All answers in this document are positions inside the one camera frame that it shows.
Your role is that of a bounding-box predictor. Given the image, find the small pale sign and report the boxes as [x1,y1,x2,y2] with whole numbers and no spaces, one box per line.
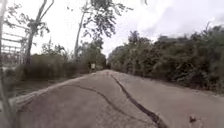
[90,62,97,71]

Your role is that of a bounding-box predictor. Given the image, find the cracked grey concrete road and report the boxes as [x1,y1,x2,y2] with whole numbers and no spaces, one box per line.
[8,69,224,128]

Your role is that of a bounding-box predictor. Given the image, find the leaning leafy tree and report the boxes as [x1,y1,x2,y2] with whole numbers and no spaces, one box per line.
[66,0,134,62]

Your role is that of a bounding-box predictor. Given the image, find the bushes and small trees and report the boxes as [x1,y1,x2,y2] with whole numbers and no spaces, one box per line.
[4,39,108,83]

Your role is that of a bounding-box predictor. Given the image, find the dense green bushes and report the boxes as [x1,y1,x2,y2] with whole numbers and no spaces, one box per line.
[107,23,224,94]

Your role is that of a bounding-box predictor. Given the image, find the thin bare-trunk tree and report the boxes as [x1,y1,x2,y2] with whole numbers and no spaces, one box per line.
[4,0,55,66]

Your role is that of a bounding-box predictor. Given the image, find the metal lattice structure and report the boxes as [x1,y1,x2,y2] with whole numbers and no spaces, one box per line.
[0,23,29,68]

